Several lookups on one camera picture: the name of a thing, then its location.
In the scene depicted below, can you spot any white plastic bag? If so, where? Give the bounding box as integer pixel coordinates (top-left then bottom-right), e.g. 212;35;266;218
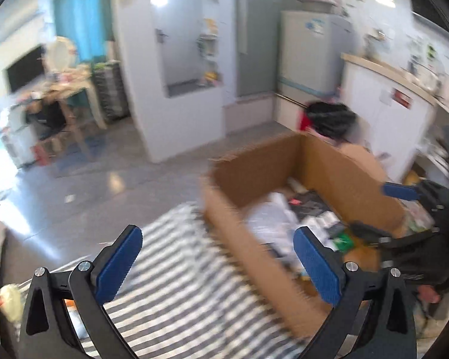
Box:
246;192;301;248

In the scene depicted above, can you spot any green snack packet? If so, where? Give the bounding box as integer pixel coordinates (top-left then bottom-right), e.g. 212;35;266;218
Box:
331;232;357;252

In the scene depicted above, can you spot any white louvered cabinet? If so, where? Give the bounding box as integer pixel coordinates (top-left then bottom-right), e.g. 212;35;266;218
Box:
110;0;226;164

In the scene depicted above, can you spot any white vanity desk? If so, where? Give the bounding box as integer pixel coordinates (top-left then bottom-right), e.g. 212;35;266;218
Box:
22;63;107;135

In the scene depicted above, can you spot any tall white fridge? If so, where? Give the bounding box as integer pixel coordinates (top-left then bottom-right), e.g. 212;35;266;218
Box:
277;10;354;130

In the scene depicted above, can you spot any teal curtain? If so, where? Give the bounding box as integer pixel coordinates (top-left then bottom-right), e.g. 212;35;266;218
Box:
54;0;115;63

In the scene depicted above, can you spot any white kitchen counter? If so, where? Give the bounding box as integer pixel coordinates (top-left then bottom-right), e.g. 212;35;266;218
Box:
339;52;441;181

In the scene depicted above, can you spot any black plastic bag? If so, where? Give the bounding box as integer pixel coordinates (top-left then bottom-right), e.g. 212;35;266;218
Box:
301;101;358;143

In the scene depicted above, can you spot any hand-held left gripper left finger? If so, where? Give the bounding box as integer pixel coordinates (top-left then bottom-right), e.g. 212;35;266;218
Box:
19;225;143;359

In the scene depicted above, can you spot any red paper bag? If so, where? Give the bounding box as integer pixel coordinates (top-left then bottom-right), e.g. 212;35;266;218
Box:
32;146;50;166

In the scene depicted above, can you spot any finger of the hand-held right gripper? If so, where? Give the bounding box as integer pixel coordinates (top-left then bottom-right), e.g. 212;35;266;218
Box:
349;220;433;250
382;182;423;202

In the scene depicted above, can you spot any grey white checkered cloth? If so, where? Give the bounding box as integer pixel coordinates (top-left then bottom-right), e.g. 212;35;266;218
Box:
19;202;311;359

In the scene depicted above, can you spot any cardboard box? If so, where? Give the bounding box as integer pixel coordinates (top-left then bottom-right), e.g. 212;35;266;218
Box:
200;133;407;339

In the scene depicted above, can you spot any small silver fridge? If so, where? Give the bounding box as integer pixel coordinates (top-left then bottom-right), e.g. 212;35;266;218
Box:
2;105;37;167

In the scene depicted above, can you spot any dark plastic drawer tower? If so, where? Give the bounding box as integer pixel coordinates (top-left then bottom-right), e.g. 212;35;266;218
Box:
93;62;130;121

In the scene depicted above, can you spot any wooden chair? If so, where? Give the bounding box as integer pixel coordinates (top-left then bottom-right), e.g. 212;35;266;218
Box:
26;90;92;158

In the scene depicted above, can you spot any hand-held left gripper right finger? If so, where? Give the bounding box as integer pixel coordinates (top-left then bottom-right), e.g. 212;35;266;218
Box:
293;226;418;359

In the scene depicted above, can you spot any round white mirror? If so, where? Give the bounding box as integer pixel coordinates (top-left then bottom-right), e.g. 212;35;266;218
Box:
45;36;76;74

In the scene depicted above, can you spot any black television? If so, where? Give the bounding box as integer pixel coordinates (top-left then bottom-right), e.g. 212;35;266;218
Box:
5;45;46;92

